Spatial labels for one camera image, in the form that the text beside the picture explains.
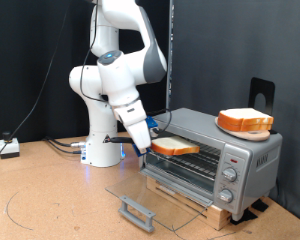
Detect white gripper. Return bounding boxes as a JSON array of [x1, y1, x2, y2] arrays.
[[120, 111, 153, 155]]

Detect white bread slice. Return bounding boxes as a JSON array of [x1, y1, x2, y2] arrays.
[[150, 135, 201, 157], [217, 107, 275, 127], [217, 117, 274, 133]]

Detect glass oven door with handle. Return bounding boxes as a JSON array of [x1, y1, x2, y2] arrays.
[[105, 168, 215, 233]]

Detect silver oven knob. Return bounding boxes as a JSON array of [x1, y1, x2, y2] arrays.
[[222, 166, 239, 183], [217, 188, 235, 204]]

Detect silver toaster oven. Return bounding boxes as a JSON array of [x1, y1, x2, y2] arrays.
[[138, 107, 284, 222]]

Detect wooden slatted block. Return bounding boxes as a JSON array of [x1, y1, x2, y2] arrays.
[[145, 174, 232, 232]]

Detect vertical aluminium pole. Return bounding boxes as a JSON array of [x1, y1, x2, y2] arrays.
[[165, 0, 175, 111]]

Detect black foam pad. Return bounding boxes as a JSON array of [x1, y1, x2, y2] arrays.
[[250, 198, 270, 213], [229, 208, 259, 226]]

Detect emergency stop button box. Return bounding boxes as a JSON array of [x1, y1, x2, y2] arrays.
[[0, 131, 21, 160]]

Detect black metal bookend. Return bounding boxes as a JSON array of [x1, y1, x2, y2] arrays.
[[248, 77, 280, 135]]

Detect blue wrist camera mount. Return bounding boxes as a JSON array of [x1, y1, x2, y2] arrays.
[[145, 115, 161, 138]]

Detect wire oven rack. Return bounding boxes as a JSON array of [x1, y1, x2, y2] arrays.
[[147, 139, 223, 181]]

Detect black base cable silver connector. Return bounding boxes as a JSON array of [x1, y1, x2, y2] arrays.
[[44, 136, 88, 149]]

